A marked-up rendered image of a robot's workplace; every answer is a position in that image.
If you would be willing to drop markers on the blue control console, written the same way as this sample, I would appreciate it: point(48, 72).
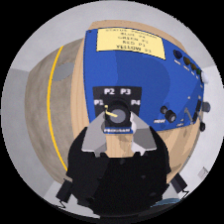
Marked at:
point(126, 69)

